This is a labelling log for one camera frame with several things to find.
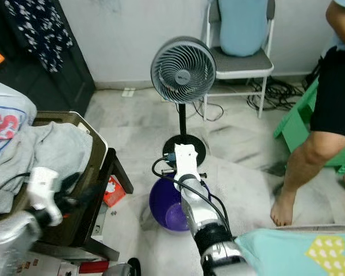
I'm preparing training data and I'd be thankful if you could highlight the red snack packet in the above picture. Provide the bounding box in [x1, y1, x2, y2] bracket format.
[102, 175, 127, 208]

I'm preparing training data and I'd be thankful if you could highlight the grey garment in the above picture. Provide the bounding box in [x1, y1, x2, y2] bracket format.
[0, 122, 94, 213]

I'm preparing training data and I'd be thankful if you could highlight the purple plastic bucket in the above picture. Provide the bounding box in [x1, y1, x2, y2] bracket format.
[148, 175, 210, 232]

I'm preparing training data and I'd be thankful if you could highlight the red flat box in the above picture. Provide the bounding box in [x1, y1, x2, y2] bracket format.
[78, 260, 110, 274]

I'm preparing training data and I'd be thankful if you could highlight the dark wooden cabinet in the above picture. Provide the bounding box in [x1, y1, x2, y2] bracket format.
[0, 0, 96, 113]

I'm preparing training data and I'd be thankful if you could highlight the white printed shirt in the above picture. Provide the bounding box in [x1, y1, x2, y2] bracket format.
[0, 78, 37, 173]

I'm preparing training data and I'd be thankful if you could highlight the grey folding chair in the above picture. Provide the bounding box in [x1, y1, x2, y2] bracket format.
[204, 0, 277, 120]

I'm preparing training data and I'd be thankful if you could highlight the green plastic stool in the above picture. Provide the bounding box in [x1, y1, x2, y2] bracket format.
[273, 78, 345, 173]

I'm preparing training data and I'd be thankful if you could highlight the teal patterned blanket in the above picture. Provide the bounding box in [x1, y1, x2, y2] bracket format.
[236, 229, 345, 276]

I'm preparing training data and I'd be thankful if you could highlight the light blue cushion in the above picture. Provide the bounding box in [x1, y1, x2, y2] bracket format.
[218, 0, 268, 57]

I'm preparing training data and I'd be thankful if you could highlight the dark floral garment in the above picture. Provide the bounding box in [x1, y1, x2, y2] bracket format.
[5, 0, 65, 74]

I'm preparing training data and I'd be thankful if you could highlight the person in black shorts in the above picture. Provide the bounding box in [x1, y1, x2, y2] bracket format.
[270, 0, 345, 227]

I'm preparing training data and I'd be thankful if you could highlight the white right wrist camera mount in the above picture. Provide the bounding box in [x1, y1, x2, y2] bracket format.
[174, 144, 200, 179]

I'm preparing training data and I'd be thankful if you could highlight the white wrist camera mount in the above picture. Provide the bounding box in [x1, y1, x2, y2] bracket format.
[28, 167, 64, 226]
[174, 144, 200, 179]

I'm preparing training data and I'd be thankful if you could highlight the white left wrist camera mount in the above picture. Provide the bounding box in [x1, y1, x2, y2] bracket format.
[28, 167, 64, 226]

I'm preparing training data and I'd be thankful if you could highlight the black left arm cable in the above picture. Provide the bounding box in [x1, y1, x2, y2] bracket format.
[7, 171, 30, 186]

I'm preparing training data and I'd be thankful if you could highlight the grey pedestal fan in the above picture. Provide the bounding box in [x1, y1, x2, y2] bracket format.
[150, 36, 217, 168]

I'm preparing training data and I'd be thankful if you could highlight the black floor cable tangle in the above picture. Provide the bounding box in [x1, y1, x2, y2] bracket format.
[247, 78, 291, 113]

